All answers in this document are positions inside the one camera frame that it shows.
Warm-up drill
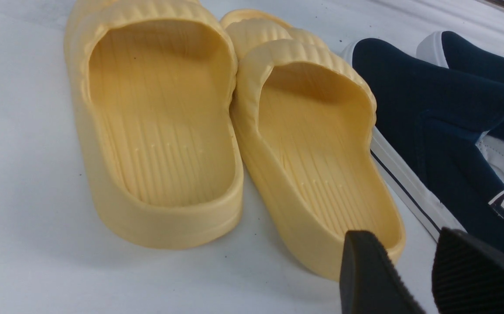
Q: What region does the left yellow slipper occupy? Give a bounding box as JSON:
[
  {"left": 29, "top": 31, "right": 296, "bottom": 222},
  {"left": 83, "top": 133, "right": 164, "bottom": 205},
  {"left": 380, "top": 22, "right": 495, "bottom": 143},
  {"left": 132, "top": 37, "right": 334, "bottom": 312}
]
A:
[{"left": 64, "top": 0, "right": 243, "bottom": 249}]

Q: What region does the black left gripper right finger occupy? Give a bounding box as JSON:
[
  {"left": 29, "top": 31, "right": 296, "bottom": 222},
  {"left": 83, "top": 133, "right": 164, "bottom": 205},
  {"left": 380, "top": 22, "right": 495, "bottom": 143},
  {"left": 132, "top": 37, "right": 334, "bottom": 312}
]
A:
[{"left": 432, "top": 227, "right": 504, "bottom": 314}]

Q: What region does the right navy slip-on shoe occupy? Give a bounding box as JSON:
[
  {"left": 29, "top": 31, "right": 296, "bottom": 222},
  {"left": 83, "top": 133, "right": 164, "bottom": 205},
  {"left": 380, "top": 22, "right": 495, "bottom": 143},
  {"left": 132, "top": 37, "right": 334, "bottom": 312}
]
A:
[{"left": 416, "top": 31, "right": 504, "bottom": 84}]

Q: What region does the right yellow slipper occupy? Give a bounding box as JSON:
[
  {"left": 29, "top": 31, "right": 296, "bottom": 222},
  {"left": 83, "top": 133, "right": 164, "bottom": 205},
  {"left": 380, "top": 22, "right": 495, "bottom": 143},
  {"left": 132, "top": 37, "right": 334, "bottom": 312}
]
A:
[{"left": 220, "top": 9, "right": 407, "bottom": 281}]

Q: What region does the navy slip-on shoe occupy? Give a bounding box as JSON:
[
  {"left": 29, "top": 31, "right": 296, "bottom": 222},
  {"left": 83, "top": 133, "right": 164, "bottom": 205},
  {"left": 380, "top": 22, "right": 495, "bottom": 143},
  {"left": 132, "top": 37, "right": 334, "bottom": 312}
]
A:
[
  {"left": 416, "top": 31, "right": 504, "bottom": 84},
  {"left": 341, "top": 38, "right": 504, "bottom": 253}
]

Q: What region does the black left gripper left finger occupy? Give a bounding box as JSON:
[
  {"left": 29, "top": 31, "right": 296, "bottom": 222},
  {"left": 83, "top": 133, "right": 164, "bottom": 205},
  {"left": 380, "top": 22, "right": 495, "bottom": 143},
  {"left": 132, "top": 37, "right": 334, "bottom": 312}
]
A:
[{"left": 339, "top": 230, "right": 425, "bottom": 314}]

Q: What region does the left navy slip-on shoe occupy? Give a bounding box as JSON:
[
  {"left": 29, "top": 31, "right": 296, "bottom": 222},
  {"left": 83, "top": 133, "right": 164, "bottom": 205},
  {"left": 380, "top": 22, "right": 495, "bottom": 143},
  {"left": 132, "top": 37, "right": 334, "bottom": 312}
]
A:
[{"left": 341, "top": 38, "right": 504, "bottom": 253}]

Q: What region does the yellow slipper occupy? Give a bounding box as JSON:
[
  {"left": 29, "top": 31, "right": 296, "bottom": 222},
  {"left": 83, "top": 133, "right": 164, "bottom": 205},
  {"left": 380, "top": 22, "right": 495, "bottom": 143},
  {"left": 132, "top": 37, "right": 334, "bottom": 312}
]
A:
[
  {"left": 220, "top": 9, "right": 407, "bottom": 281},
  {"left": 64, "top": 0, "right": 243, "bottom": 249}
]

